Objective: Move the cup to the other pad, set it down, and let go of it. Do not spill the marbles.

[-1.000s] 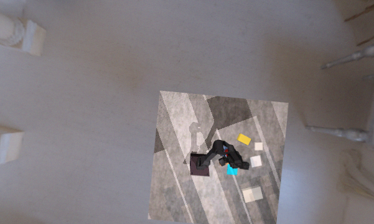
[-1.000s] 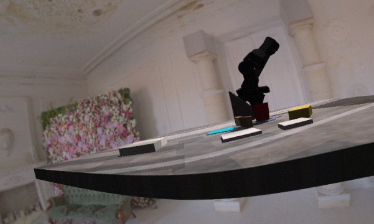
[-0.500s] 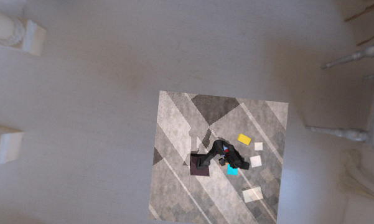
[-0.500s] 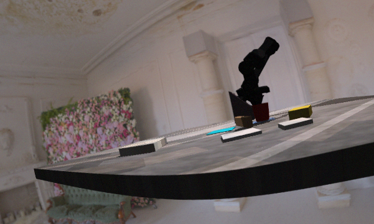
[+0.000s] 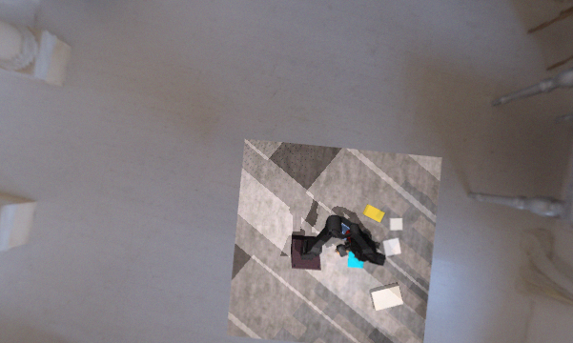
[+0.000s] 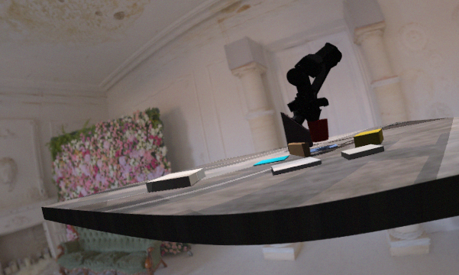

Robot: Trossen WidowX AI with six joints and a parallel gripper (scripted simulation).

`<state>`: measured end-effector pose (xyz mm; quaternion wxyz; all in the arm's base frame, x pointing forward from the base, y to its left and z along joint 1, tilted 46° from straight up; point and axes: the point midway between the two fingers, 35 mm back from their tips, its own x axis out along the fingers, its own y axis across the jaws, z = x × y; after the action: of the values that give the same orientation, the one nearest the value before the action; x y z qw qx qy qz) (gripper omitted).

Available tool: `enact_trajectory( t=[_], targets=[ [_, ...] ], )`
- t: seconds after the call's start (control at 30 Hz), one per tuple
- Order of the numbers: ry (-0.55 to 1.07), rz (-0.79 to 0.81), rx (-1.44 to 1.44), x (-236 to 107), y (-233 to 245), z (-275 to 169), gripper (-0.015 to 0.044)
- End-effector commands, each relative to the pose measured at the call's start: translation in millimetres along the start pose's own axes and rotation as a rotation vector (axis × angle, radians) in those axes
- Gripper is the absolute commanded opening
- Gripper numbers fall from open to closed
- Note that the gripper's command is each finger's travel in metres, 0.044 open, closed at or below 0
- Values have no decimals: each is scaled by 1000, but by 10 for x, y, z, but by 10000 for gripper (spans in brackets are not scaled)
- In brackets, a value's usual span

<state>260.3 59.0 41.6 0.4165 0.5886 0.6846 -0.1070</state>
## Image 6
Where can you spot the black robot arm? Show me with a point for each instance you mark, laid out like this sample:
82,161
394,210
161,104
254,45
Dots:
315,65

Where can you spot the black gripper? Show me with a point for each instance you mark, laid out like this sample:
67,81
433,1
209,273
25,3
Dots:
312,111

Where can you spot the yellow rectangular block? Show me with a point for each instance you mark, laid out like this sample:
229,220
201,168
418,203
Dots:
368,137

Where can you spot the tan wooden bar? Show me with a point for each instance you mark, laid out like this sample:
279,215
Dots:
299,149

